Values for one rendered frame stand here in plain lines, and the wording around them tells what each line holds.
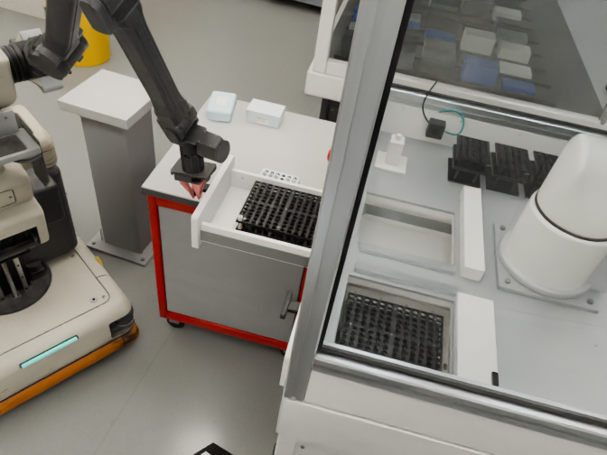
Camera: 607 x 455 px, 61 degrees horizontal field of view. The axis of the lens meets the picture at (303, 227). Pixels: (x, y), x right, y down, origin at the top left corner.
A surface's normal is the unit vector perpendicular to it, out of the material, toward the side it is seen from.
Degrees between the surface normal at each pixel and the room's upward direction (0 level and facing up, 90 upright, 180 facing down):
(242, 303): 90
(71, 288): 0
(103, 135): 90
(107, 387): 0
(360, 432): 90
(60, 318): 0
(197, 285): 90
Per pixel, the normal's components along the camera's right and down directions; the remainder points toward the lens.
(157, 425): 0.13, -0.72
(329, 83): -0.22, 0.65
